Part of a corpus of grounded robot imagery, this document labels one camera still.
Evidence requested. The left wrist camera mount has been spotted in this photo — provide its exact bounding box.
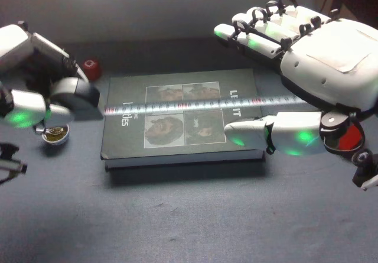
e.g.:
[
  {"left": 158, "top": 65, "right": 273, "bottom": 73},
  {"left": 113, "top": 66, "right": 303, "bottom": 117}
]
[{"left": 0, "top": 143, "right": 28, "bottom": 184}]

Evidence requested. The small spoon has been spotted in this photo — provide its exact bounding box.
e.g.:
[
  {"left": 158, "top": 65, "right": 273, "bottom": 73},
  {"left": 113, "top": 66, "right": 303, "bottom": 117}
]
[{"left": 34, "top": 126, "right": 63, "bottom": 136}]

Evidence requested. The grey tape measure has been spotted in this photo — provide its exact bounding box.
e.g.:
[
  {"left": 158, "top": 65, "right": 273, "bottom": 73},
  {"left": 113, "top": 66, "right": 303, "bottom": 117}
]
[{"left": 50, "top": 77, "right": 299, "bottom": 119}]

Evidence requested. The black Let It Be album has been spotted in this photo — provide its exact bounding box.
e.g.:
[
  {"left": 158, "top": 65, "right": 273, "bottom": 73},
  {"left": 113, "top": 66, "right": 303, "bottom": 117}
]
[{"left": 100, "top": 69, "right": 265, "bottom": 172}]

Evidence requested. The grey table cloth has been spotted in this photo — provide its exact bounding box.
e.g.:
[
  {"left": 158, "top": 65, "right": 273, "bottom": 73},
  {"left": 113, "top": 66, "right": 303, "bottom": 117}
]
[{"left": 0, "top": 35, "right": 378, "bottom": 263}]

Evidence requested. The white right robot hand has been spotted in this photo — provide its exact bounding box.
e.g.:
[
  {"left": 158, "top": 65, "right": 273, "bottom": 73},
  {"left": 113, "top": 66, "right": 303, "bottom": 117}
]
[{"left": 213, "top": 0, "right": 378, "bottom": 157}]

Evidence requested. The red block with white mark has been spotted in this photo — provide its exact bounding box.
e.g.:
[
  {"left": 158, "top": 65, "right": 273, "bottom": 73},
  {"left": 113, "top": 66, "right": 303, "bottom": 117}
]
[{"left": 82, "top": 57, "right": 103, "bottom": 81}]

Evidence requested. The small white bowl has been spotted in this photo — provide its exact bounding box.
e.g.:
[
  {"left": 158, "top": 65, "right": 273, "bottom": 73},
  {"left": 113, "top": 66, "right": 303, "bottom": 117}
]
[{"left": 41, "top": 124, "right": 71, "bottom": 145}]

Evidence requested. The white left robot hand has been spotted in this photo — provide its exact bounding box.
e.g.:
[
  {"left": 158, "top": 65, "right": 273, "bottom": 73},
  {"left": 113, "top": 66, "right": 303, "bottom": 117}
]
[{"left": 0, "top": 20, "right": 91, "bottom": 129}]

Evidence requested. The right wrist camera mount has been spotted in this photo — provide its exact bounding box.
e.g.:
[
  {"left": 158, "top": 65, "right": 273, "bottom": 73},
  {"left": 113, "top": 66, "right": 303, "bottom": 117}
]
[{"left": 351, "top": 149, "right": 378, "bottom": 191}]

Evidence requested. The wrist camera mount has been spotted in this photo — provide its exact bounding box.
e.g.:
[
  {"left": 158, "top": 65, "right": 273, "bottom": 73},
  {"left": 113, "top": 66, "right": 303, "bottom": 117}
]
[
  {"left": 351, "top": 149, "right": 378, "bottom": 191},
  {"left": 0, "top": 143, "right": 28, "bottom": 184}
]

